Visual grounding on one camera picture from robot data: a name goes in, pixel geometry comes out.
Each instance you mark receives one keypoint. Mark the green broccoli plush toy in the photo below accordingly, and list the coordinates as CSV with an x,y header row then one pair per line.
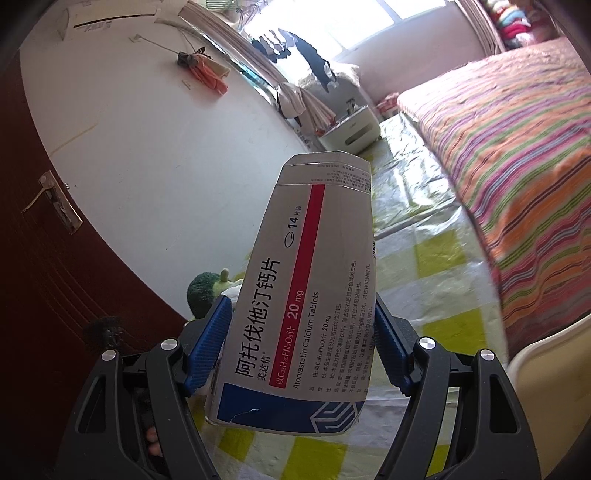
x,y
206,287

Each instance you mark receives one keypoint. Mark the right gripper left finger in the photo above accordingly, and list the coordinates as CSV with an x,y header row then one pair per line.
x,y
125,395

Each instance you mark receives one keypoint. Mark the cream plastic trash bin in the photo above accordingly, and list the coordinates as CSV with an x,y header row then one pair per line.
x,y
552,380

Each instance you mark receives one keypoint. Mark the white appliance by window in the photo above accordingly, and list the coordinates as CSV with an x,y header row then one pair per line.
x,y
339,95

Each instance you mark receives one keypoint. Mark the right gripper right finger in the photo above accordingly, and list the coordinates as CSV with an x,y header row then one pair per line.
x,y
491,437

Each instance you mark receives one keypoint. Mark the orange cloths on hook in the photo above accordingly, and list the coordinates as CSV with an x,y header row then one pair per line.
x,y
204,69

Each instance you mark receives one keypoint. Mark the white medicine box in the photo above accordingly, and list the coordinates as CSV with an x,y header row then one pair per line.
x,y
299,349

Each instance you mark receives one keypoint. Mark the white storage caddy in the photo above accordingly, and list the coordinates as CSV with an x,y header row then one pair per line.
x,y
353,134

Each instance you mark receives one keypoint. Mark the stack of folded quilts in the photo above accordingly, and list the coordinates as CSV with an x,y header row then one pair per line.
x,y
520,26

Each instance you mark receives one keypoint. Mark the dark red door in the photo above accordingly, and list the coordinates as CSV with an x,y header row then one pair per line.
x,y
58,290

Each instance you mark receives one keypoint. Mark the striped bed cover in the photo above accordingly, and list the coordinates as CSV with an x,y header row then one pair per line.
x,y
512,132

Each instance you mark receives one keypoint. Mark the pink right curtain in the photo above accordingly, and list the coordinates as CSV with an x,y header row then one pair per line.
x,y
483,26

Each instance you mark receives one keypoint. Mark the black hanging garment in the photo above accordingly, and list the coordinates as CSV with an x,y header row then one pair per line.
x,y
320,67

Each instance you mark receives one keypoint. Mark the wall air conditioner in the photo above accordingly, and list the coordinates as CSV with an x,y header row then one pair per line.
x,y
95,16

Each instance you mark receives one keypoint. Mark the person left hand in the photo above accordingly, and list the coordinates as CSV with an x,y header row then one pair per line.
x,y
154,446

